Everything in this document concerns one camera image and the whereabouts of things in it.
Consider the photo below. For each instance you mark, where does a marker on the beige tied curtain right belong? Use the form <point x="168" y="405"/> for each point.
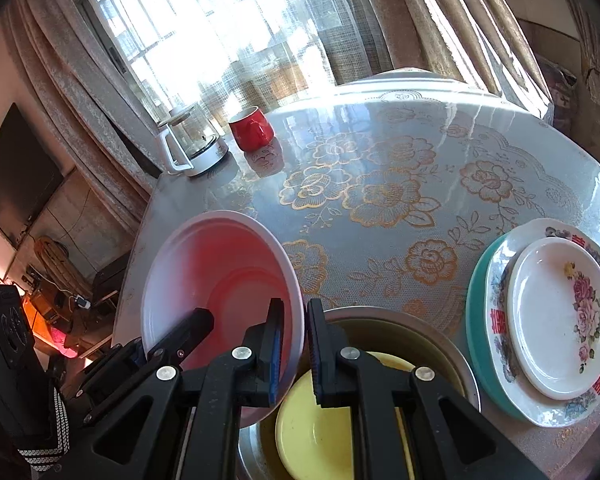
<point x="589" y="36"/>

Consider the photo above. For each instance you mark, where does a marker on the glass electric kettle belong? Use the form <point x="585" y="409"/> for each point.
<point x="189" y="143"/>

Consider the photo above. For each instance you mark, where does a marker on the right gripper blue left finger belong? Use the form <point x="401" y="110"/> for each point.
<point x="147" y="418"/>

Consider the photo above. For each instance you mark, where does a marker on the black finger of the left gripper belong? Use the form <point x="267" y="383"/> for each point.
<point x="145" y="354"/>

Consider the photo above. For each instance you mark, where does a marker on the white oval dragon plate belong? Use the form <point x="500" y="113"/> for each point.
<point x="506" y="382"/>

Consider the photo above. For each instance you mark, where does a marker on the beige curtain centre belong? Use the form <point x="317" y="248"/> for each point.
<point x="478" y="42"/>

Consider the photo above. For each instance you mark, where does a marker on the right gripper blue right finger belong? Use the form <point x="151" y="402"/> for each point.
<point x="406" y="425"/>

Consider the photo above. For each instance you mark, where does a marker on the red ceramic mug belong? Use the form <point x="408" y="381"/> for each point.
<point x="251" y="129"/>

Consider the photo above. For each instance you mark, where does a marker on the yellow plastic bowl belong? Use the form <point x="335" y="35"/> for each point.
<point x="313" y="442"/>

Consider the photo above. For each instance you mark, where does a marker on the teal round plate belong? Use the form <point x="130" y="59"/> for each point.
<point x="477" y="341"/>

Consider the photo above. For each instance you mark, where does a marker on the white floral small plate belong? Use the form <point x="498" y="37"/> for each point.
<point x="553" y="316"/>

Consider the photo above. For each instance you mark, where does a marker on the black television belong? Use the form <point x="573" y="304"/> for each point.
<point x="28" y="177"/>

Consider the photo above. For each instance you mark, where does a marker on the red plastic bowl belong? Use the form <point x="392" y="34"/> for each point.
<point x="231" y="265"/>

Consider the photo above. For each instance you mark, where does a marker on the grey curtain left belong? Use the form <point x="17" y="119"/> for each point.
<point x="91" y="110"/>

